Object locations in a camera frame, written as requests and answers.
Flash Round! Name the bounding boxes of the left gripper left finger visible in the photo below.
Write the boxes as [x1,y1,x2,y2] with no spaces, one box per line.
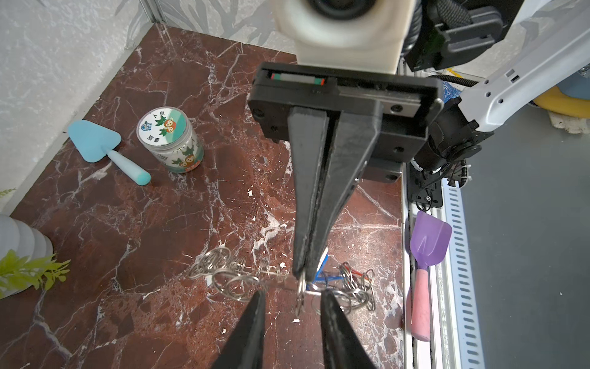
[211,291,266,368]

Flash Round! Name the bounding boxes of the blue dotted work glove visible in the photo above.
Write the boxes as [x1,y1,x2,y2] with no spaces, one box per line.
[442,81,462,103]

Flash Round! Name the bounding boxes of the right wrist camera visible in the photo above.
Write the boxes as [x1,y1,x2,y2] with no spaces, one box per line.
[270,1,417,75]

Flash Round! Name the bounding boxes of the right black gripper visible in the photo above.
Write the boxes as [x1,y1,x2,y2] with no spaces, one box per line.
[248,62,443,281]

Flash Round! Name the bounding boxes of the teal toy trowel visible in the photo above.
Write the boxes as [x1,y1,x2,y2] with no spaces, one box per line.
[67,120,151,185]

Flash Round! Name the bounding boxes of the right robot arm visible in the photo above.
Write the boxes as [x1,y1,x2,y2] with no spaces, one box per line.
[248,1,589,281]

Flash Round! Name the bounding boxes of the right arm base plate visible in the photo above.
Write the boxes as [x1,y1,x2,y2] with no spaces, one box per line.
[406,164,443,212]

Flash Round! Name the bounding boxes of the blue tagged key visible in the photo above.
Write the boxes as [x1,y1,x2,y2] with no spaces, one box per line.
[313,248,343,284]

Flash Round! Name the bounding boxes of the potted artificial flowers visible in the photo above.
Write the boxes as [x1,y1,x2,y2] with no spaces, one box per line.
[1,215,70,298]

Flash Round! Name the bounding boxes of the purple toy shovel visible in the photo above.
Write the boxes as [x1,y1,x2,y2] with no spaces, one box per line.
[410,211,453,341]

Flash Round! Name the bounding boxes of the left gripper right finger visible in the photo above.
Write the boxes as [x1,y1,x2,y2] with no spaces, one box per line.
[321,291,376,369]

